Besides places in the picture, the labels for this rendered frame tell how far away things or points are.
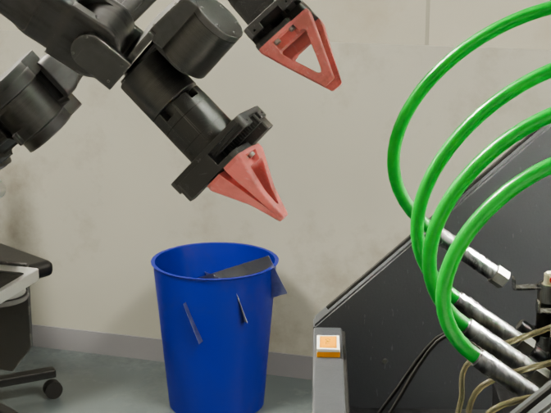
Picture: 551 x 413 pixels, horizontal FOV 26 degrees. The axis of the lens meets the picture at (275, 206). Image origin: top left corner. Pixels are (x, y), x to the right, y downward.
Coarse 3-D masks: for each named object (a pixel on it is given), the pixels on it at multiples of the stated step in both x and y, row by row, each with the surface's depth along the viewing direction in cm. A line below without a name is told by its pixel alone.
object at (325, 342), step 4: (320, 336) 158; (324, 336) 158; (328, 336) 158; (332, 336) 158; (320, 340) 157; (324, 340) 157; (328, 340) 157; (332, 340) 157; (320, 344) 155; (324, 344) 155; (328, 344) 155; (332, 344) 155; (336, 344) 155; (316, 352) 154; (320, 352) 154; (324, 352) 154; (328, 352) 154; (332, 352) 154; (336, 352) 154; (320, 356) 154; (324, 356) 154; (328, 356) 154; (332, 356) 154; (336, 356) 154
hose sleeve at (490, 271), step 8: (448, 232) 129; (440, 240) 129; (448, 240) 129; (448, 248) 129; (472, 248) 130; (464, 256) 129; (472, 256) 129; (480, 256) 129; (472, 264) 129; (480, 264) 129; (488, 264) 129; (480, 272) 130; (488, 272) 130
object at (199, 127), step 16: (192, 96) 116; (176, 112) 115; (192, 112) 114; (208, 112) 115; (256, 112) 116; (160, 128) 117; (176, 128) 115; (192, 128) 114; (208, 128) 114; (224, 128) 113; (240, 128) 113; (176, 144) 116; (192, 144) 115; (208, 144) 114; (224, 144) 114; (192, 160) 116
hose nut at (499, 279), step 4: (500, 268) 130; (496, 272) 130; (500, 272) 130; (504, 272) 130; (508, 272) 130; (496, 276) 130; (500, 276) 129; (504, 276) 129; (508, 276) 130; (488, 280) 130; (492, 280) 130; (496, 280) 130; (500, 280) 130; (504, 280) 130; (496, 284) 130; (500, 284) 130
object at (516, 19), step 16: (512, 16) 123; (528, 16) 123; (480, 32) 124; (496, 32) 123; (464, 48) 124; (448, 64) 124; (432, 80) 125; (416, 96) 125; (400, 112) 126; (400, 128) 126; (400, 144) 127; (400, 176) 128; (400, 192) 128
